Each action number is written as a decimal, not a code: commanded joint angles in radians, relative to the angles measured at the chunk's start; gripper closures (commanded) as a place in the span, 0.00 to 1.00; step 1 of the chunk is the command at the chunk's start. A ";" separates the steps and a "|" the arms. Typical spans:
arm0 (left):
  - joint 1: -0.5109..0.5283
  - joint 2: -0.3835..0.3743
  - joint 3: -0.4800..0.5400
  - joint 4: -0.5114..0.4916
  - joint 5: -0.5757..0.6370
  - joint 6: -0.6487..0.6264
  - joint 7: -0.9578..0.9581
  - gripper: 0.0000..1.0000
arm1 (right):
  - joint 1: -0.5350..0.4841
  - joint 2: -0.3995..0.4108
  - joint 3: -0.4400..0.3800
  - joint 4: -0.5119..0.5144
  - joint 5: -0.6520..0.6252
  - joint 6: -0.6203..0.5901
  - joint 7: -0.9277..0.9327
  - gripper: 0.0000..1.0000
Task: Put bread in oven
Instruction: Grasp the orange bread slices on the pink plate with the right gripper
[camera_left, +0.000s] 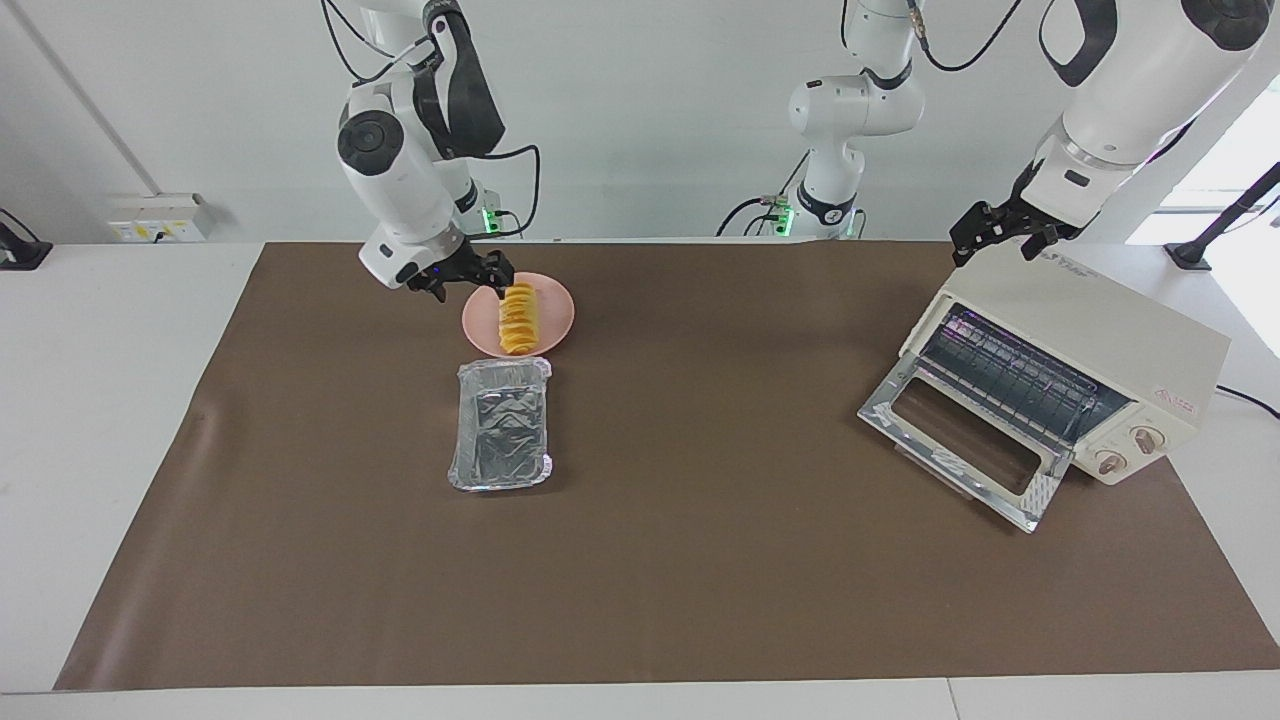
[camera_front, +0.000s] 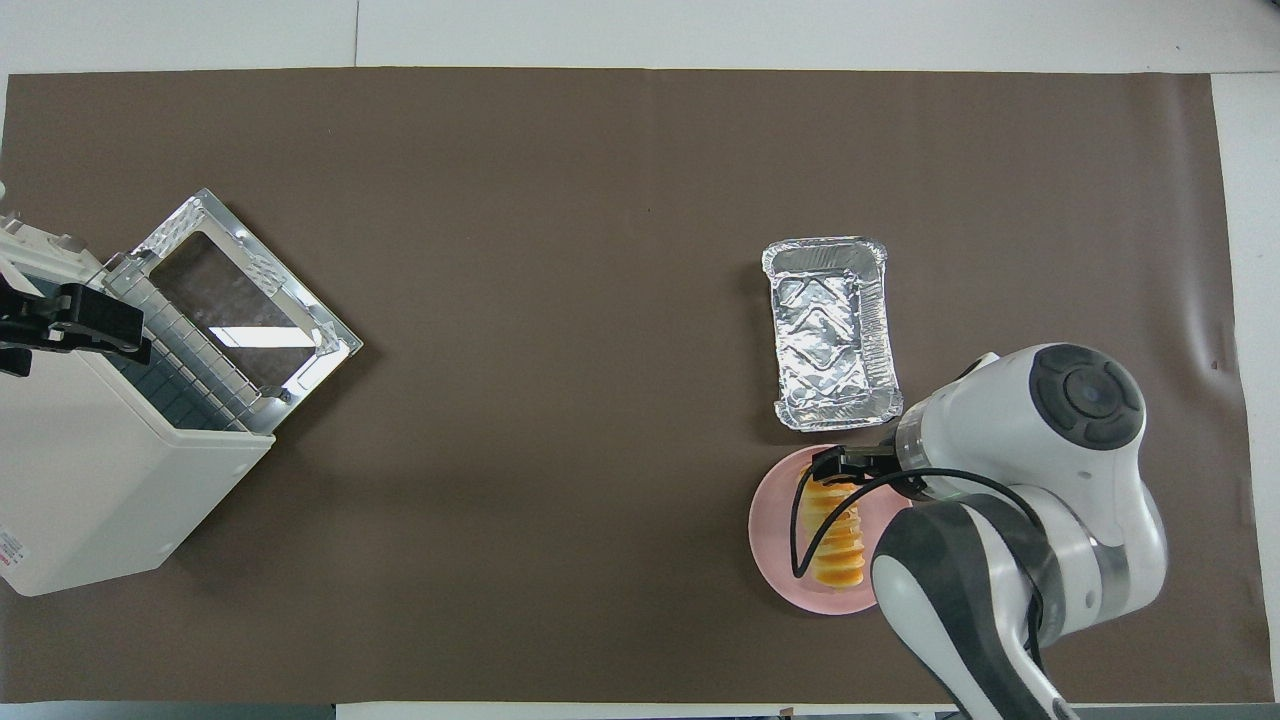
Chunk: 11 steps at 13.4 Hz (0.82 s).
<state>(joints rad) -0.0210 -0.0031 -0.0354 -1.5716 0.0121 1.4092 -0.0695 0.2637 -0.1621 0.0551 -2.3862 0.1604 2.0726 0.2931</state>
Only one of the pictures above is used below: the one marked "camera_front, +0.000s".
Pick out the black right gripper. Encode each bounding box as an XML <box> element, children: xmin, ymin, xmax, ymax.
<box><xmin>811</xmin><ymin>446</ymin><xmax>927</xmax><ymax>500</ymax></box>

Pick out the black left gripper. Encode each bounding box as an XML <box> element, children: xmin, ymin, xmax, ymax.
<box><xmin>0</xmin><ymin>272</ymin><xmax>154</xmax><ymax>378</ymax></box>

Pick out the golden twisted bread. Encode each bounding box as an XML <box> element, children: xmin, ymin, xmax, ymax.
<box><xmin>800</xmin><ymin>478</ymin><xmax>867</xmax><ymax>593</ymax></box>

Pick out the aluminium foil baking tray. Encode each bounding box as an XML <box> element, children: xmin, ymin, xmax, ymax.
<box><xmin>762</xmin><ymin>236</ymin><xmax>904</xmax><ymax>433</ymax></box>

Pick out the chrome glass oven door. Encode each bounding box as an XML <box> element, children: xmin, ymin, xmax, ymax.
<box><xmin>130</xmin><ymin>188</ymin><xmax>364</xmax><ymax>433</ymax></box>

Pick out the white toaster oven body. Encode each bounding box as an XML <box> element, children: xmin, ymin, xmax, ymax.
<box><xmin>0</xmin><ymin>213</ymin><xmax>276</xmax><ymax>598</ymax></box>

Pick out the pink round plate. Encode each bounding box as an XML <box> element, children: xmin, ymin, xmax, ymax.
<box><xmin>749</xmin><ymin>445</ymin><xmax>913</xmax><ymax>616</ymax></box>

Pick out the brown paper table mat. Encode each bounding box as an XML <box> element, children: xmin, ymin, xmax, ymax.
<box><xmin>0</xmin><ymin>68</ymin><xmax>1276</xmax><ymax>706</ymax></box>

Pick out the metal wire oven rack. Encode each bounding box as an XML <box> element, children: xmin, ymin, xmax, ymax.
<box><xmin>100</xmin><ymin>262</ymin><xmax>269</xmax><ymax>433</ymax></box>

